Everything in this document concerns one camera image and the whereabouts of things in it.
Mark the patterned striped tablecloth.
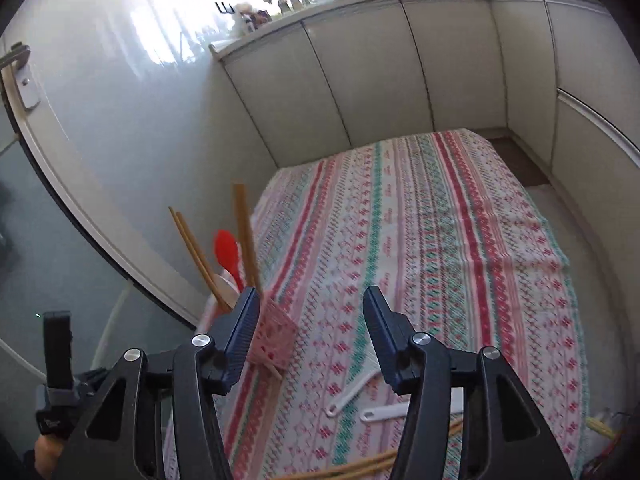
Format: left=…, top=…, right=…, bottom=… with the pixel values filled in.
left=162, top=129, right=587, bottom=480

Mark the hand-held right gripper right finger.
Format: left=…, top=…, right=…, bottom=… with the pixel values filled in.
left=363, top=285, right=573, bottom=480

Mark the frosted glass door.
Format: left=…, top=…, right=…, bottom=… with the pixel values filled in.
left=0, top=105, right=203, bottom=461

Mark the person's left hand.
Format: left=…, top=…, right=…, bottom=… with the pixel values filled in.
left=34, top=435, right=67, bottom=480

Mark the plush toy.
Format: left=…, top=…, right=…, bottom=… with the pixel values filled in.
left=234, top=0, right=273, bottom=36

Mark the silver door handle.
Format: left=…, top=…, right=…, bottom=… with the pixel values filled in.
left=0, top=42, right=42, bottom=111

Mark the white kitchen cabinet unit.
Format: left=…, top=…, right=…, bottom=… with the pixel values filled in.
left=210, top=0, right=640, bottom=243

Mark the red plastic spoon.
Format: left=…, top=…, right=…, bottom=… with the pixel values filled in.
left=214, top=230, right=246, bottom=294

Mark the pink perforated utensil holder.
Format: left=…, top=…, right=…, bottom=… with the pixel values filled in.
left=249, top=289, right=299, bottom=377

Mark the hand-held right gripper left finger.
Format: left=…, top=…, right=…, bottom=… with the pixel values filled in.
left=59, top=287, right=261, bottom=480

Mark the single wooden chopstick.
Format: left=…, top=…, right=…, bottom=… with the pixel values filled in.
left=175, top=212, right=235, bottom=307
left=168, top=206, right=232, bottom=312
left=233, top=184, right=257, bottom=292
left=240, top=184, right=262, bottom=291

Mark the white plastic spoon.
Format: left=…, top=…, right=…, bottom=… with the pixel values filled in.
left=324, top=367, right=384, bottom=417
left=360, top=389, right=466, bottom=422
left=212, top=272, right=239, bottom=311

